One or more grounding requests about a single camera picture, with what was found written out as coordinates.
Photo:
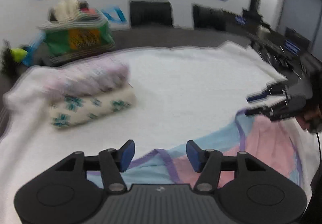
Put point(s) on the person's right hand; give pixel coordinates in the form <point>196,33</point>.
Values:
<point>310,116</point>

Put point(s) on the black office chair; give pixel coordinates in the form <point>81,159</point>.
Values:
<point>151,13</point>
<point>208,18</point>

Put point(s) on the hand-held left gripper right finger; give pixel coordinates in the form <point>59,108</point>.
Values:
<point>195,157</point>

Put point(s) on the pink and blue vest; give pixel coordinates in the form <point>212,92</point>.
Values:
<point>264,138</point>

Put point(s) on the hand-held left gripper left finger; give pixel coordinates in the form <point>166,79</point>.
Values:
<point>127,156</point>

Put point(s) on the yellow-green item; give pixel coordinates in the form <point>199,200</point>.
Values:
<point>17,54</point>

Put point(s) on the black desk stand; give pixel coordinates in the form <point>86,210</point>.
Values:
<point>252,10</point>

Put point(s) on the folded pink floral ruffled cloth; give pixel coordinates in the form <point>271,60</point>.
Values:
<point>95,75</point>

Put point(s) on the folded cream teal-flowered cloth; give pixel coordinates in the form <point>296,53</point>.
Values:
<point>100,108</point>

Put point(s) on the black pen holder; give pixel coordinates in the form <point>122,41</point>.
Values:
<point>7,62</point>

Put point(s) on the blue name plate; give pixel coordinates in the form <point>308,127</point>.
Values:
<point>291,46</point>
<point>241,20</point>

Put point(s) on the white fluffy towel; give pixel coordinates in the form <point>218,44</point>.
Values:
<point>176,88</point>

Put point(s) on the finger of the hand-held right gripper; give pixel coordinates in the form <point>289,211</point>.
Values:
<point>256,98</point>
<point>274,112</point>

